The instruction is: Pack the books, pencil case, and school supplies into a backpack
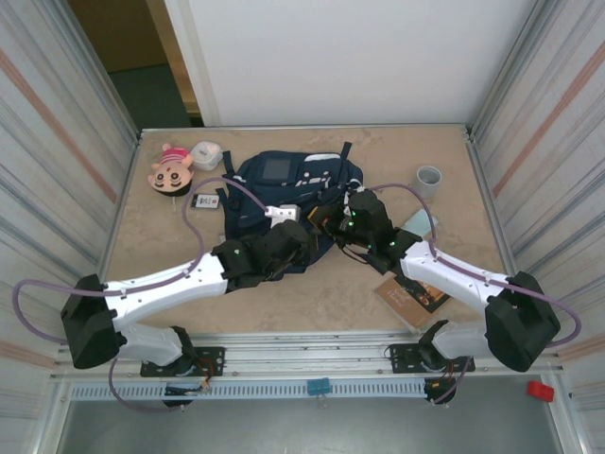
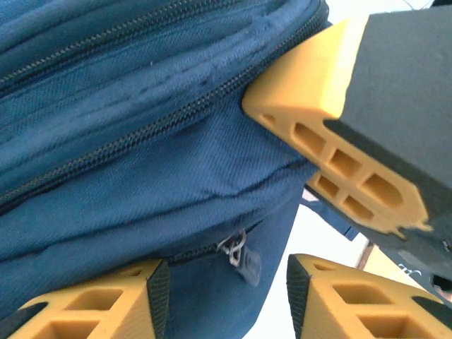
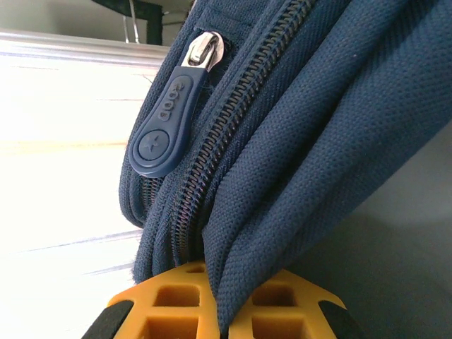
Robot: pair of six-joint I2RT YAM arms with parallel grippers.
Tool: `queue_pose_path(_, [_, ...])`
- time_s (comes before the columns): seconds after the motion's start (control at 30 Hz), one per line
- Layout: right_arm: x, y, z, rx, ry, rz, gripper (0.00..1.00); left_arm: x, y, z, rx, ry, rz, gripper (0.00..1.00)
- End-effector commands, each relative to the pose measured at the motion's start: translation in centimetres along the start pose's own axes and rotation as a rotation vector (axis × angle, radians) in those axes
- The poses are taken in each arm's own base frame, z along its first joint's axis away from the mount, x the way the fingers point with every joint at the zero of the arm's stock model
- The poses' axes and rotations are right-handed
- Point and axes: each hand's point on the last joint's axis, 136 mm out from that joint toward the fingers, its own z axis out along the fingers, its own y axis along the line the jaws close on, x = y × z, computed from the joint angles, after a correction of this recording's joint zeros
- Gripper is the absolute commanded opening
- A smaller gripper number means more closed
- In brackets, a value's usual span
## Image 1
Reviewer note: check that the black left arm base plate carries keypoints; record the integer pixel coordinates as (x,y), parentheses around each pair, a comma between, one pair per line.
(212,354)

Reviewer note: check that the navy blue backpack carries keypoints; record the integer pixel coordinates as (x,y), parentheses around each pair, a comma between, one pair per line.
(250,222)

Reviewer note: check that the brown book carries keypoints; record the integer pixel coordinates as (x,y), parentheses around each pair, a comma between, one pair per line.
(406,302)

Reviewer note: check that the aluminium mounting rail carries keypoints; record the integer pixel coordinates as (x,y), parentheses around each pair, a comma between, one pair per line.
(307,352)

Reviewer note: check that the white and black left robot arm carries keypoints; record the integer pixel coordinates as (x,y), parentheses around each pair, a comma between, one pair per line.
(160,288)

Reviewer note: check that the black card with white label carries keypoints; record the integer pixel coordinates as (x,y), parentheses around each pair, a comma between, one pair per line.
(205,200)

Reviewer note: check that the grey cup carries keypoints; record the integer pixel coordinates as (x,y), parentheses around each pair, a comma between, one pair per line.
(427,184)

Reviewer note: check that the light teal notepad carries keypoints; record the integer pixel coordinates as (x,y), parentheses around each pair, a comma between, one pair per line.
(420,222)

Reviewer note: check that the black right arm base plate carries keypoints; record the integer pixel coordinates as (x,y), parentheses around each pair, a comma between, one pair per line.
(402,354)

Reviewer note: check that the plush doll with pink hat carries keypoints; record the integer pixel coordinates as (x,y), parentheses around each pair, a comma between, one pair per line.
(167,177)

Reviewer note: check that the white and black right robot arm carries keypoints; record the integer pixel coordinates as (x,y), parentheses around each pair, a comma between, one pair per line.
(449,269)

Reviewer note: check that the small white plastic case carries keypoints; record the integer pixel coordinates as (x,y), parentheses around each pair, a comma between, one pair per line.
(206,156)

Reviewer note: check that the red plastic block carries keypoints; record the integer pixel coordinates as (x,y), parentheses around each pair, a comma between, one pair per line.
(540,391)

